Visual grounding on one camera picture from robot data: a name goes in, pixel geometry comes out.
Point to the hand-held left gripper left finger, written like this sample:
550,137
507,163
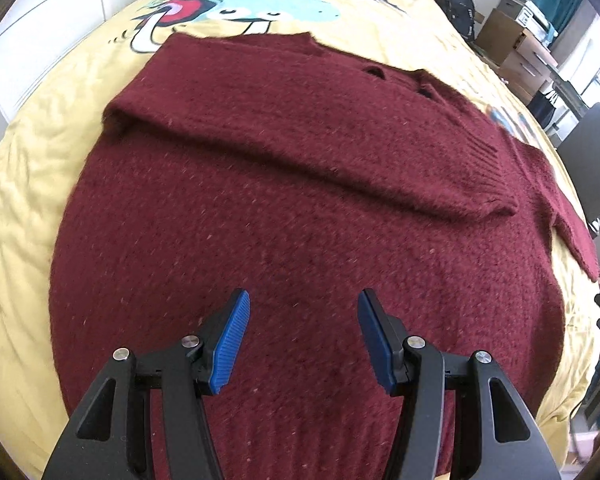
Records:
230,345

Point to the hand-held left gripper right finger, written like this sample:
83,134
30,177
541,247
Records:
375,345

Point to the maroon knit sweater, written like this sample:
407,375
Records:
280,185

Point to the yellow printed bed cover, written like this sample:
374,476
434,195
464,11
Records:
30,185

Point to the black hanging bag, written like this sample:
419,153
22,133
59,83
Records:
545,107

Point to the dark grey chair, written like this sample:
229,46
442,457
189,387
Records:
595,150

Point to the wooden drawer cabinet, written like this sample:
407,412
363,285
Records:
525,60

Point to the black backpack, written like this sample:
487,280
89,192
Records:
457,7

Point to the white printer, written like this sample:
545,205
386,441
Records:
530,15

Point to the white wardrobe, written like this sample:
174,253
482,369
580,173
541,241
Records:
55,10

